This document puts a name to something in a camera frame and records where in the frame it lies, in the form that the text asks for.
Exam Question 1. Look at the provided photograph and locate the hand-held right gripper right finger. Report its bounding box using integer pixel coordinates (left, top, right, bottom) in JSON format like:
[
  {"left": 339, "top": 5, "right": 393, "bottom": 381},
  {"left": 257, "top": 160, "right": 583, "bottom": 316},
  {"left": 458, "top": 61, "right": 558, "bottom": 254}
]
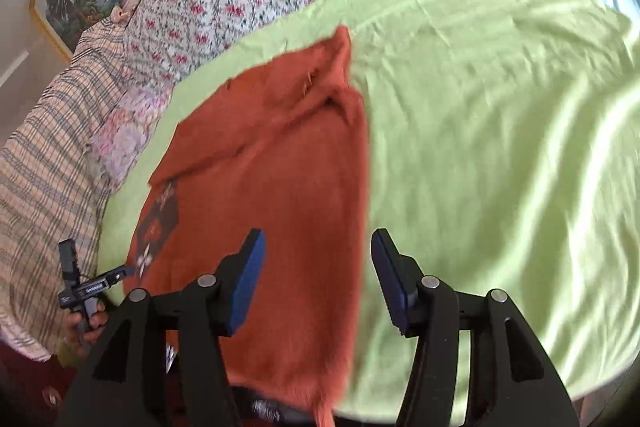
[{"left": 370, "top": 228, "right": 581, "bottom": 427}]

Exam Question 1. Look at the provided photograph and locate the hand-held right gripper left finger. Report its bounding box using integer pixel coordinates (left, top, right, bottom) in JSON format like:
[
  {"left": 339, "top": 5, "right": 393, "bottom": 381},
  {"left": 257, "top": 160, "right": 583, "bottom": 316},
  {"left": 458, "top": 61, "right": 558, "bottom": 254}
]
[{"left": 56, "top": 228, "right": 267, "bottom": 427}]

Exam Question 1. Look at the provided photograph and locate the orange knitted sweater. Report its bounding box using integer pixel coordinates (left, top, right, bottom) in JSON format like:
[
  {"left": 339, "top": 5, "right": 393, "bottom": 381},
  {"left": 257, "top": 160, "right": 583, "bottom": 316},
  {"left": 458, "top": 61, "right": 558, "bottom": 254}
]
[{"left": 122, "top": 25, "right": 372, "bottom": 427}]

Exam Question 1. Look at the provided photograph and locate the person's left hand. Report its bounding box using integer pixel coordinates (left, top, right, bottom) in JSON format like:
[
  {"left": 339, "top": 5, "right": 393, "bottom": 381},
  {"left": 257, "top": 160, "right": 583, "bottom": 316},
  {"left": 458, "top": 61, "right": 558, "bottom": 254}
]
[{"left": 62, "top": 307, "right": 110, "bottom": 358}]

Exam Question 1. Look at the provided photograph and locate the plaid blanket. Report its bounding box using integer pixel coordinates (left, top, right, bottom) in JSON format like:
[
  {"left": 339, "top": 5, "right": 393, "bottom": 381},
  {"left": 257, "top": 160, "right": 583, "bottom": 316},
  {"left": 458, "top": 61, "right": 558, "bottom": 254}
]
[{"left": 0, "top": 19, "right": 173, "bottom": 360}]

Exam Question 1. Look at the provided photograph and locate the light green bed sheet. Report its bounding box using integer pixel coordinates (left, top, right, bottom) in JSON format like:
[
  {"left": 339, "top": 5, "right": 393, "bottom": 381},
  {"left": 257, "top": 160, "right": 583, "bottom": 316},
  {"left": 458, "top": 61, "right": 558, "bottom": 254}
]
[{"left": 97, "top": 0, "right": 640, "bottom": 423}]

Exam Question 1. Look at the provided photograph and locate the pink floral pillow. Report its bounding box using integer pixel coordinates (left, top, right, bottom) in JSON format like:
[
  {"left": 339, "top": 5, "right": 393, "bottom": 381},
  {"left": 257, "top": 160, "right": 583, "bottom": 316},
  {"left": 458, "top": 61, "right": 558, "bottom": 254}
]
[{"left": 87, "top": 84, "right": 173, "bottom": 195}]

